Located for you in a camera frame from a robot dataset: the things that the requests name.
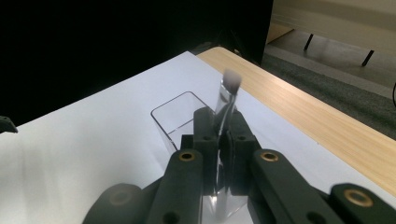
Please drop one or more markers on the black curtain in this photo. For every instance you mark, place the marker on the black curtain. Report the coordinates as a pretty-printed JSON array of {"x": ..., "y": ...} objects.
[{"x": 93, "y": 46}]

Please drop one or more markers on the black furniture leg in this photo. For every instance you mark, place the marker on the black furniture leg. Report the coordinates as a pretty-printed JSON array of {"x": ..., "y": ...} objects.
[
  {"x": 367, "y": 58},
  {"x": 308, "y": 42}
]

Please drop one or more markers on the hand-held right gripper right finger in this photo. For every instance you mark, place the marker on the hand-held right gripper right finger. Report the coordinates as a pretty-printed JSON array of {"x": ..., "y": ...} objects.
[{"x": 241, "y": 146}]

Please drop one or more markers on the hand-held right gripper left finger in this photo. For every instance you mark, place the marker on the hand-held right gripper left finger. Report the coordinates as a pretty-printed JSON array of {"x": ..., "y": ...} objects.
[{"x": 207, "y": 140}]

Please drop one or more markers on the thick black makeup brush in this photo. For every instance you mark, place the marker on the thick black makeup brush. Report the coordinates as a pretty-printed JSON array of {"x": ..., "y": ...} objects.
[{"x": 232, "y": 82}]

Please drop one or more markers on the clear plastic organizer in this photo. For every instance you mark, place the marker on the clear plastic organizer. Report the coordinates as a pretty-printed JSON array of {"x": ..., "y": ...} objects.
[{"x": 169, "y": 137}]

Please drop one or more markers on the white paper sheet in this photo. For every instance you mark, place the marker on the white paper sheet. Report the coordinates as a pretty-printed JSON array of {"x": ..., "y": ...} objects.
[{"x": 77, "y": 155}]

